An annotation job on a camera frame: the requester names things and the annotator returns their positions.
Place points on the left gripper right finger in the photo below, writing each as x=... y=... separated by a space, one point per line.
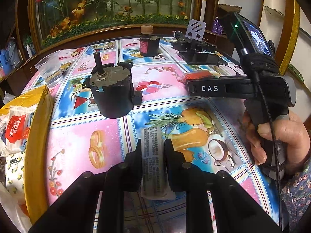
x=174 y=160

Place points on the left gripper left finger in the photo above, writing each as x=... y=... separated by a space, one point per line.
x=133 y=170

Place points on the white small tissue pack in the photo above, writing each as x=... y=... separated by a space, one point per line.
x=154 y=185

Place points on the red silver wet wipes pouch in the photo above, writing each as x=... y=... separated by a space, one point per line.
x=17 y=129

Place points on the lemon print tissue pack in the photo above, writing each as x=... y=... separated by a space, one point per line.
x=14 y=176

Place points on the white plastic bag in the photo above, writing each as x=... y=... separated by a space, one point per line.
x=14 y=212

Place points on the floral sleeve forearm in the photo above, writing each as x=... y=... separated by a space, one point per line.
x=296 y=195

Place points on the person right hand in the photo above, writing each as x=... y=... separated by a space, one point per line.
x=291 y=131

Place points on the colourful sticks pack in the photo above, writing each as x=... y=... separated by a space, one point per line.
x=199 y=74

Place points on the black smartphone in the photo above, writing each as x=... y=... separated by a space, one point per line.
x=204 y=59

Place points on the purple bottles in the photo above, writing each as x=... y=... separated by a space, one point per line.
x=217 y=27

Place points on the black gear motor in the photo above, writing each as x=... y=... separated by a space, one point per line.
x=112 y=88

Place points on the yellow cardboard box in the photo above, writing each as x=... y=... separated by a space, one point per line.
x=35 y=155

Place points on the small dark motor with spool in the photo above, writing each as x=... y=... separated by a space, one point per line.
x=149 y=43

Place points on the clear plastic cup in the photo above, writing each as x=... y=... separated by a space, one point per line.
x=49 y=68

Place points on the blue thermos jug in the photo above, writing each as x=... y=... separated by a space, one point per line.
x=5 y=62

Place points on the grey thermos jug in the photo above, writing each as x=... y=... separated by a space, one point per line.
x=13 y=56

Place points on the large floral wall picture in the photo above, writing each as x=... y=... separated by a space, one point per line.
x=53 y=21

